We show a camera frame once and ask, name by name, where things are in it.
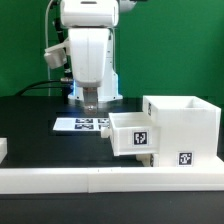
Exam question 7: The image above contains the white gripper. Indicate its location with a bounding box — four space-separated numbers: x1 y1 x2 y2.
68 28 109 114

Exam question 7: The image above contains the white drawer tray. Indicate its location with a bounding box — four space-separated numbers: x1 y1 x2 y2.
136 153 159 167
101 112 160 156

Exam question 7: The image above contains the white front drawer tray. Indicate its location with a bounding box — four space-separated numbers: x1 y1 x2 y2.
136 153 159 167

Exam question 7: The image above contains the white drawer cabinet box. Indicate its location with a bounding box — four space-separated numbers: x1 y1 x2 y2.
142 96 221 167

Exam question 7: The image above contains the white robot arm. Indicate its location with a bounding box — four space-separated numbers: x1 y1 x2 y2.
60 0 137 114

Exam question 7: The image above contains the white marker tag sheet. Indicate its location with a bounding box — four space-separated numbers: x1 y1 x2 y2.
53 118 109 131

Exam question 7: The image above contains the black cable bundle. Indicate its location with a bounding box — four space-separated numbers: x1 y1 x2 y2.
15 0 75 98

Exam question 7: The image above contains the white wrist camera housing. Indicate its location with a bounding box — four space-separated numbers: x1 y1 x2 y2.
44 40 70 69

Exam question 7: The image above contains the white obstacle fence frame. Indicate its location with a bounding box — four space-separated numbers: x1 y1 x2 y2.
0 138 224 194

